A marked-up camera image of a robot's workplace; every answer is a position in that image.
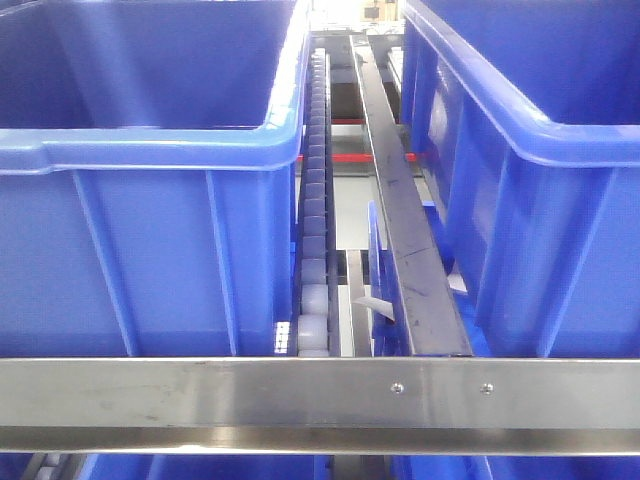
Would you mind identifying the white roller track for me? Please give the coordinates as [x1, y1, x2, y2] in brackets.
[296, 48, 336, 358]

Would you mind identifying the blue neighbour bin left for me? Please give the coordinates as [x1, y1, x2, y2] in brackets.
[1, 1, 310, 357]

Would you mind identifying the blue target bin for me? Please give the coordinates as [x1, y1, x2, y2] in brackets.
[402, 1, 639, 357]

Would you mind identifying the steel front crossbar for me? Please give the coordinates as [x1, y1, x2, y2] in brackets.
[1, 357, 639, 456]

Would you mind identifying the steel divider rail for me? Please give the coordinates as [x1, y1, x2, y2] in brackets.
[350, 35, 473, 357]

